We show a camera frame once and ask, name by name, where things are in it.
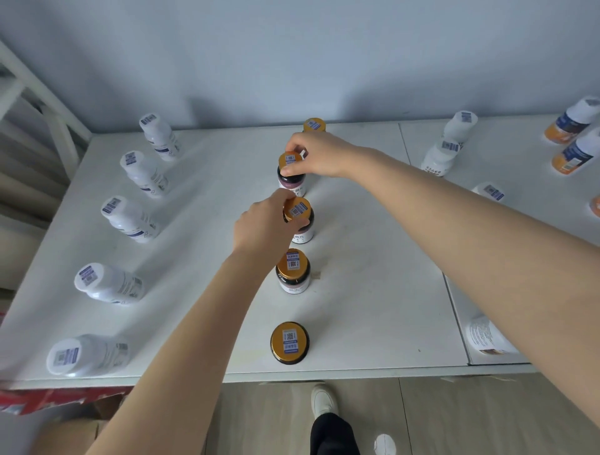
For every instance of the person's right hand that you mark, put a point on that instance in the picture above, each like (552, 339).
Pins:
(328, 157)

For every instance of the person's left hand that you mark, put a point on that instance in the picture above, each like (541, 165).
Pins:
(262, 229)

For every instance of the white metal shelf rack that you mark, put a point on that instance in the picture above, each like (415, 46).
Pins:
(211, 262)

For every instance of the person's left forearm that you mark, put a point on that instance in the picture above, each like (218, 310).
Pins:
(187, 361)

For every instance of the person's right forearm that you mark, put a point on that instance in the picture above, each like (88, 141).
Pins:
(492, 262)

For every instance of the person's right white shoe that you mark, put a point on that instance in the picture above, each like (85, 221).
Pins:
(324, 400)

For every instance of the person's black trousers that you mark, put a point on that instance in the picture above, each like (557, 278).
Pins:
(333, 436)

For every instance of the bunch of red snack strips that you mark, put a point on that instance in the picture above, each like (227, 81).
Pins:
(47, 398)

